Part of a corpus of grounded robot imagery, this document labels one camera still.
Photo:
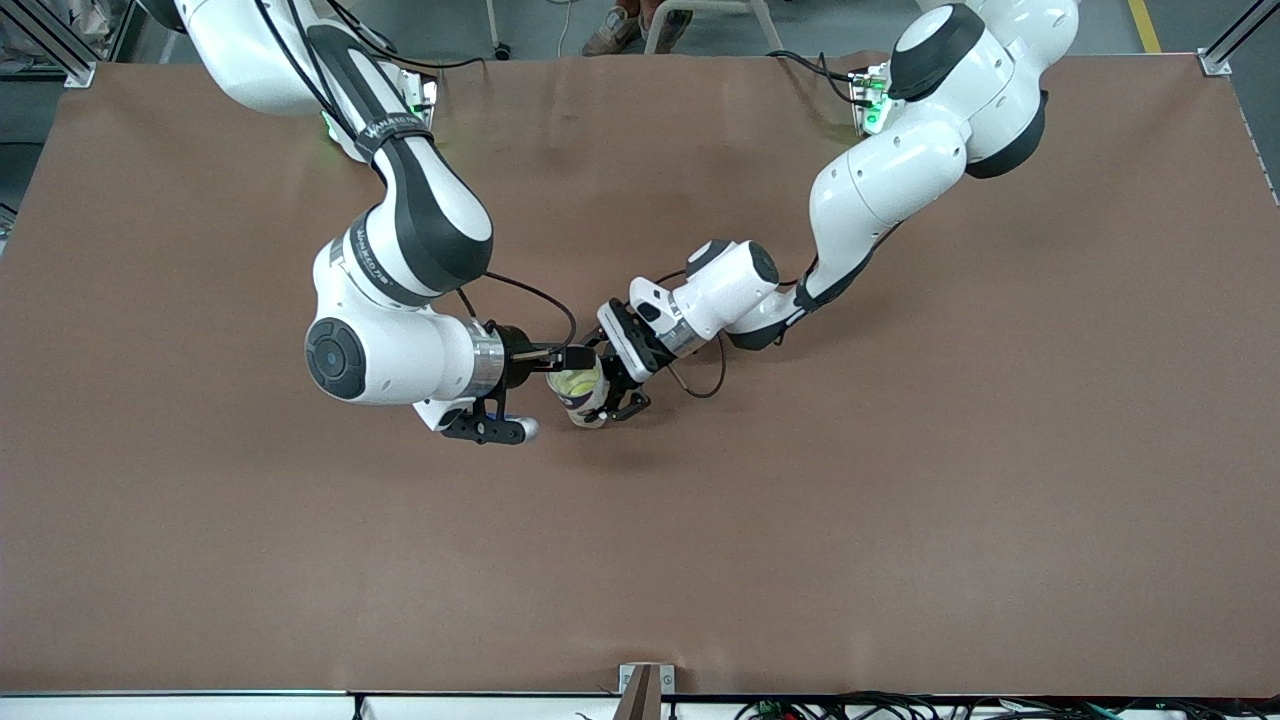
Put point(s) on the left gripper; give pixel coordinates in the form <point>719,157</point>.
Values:
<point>634,351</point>

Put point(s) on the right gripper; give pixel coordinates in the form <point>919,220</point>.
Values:
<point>518,357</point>

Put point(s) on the yellow-green tennis ball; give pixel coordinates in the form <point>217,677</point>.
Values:
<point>575,383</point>

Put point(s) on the clear tennis ball can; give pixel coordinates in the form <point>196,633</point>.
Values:
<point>585,408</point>

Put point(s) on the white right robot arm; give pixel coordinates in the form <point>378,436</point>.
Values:
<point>420,210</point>

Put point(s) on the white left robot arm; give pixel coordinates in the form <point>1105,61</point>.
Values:
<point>890,170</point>

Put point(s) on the brown paper table cover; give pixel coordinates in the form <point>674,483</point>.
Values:
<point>640,550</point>

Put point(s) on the thin pole with caster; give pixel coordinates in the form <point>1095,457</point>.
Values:
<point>497,40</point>

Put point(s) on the metal bracket with wooden post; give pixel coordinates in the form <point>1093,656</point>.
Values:
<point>640,690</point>

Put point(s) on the white stool frame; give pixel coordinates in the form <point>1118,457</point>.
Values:
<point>765,25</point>

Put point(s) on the aluminium frame profile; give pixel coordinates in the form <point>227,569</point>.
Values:
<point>1215,62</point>
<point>60,55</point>

